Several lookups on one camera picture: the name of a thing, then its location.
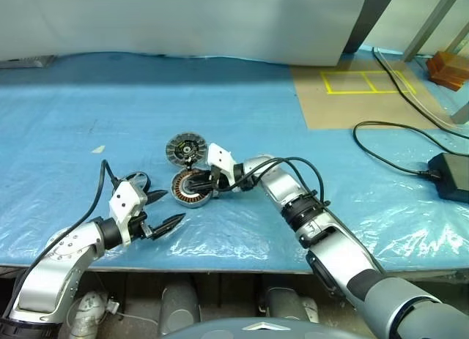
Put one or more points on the aluminium frame post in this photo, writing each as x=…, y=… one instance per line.
x=458, y=39
x=461, y=112
x=428, y=24

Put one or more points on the small pale tape scrap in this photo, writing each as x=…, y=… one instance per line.
x=98, y=149

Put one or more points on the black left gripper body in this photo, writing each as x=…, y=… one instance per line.
x=141, y=223

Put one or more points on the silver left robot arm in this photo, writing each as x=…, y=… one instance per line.
x=55, y=258

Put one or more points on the brown cardboard sheet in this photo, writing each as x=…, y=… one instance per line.
x=329, y=108

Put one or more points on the small white connector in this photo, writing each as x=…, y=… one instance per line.
x=113, y=307

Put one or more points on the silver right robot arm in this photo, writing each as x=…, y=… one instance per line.
x=329, y=225

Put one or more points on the grey rounded cylinder shape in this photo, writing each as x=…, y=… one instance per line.
x=286, y=302
x=179, y=306

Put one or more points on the blue plastic table cover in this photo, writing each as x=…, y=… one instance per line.
x=146, y=97

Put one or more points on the spoked motor rotor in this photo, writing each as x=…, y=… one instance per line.
x=176, y=148

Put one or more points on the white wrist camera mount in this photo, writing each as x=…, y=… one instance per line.
x=220, y=156
x=124, y=203

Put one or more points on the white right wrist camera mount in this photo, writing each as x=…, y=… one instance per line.
x=220, y=156

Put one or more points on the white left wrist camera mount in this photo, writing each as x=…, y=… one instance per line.
x=124, y=203

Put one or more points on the white backdrop panel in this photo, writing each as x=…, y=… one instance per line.
x=183, y=20

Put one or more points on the white grey rounded shape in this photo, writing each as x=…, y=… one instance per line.
x=89, y=311
x=309, y=309

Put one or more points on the dark grey flat object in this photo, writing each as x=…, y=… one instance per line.
x=25, y=62

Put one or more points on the amber orange block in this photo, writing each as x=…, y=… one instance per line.
x=447, y=70

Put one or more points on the grey robot torso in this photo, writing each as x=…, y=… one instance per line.
x=220, y=331

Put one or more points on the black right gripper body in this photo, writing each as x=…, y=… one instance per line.
x=215, y=183

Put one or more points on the copper wound motor stator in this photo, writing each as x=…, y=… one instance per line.
x=181, y=198

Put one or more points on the black power adapter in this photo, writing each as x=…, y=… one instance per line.
x=452, y=174

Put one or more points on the silver round motor lid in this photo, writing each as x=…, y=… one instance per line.
x=137, y=176

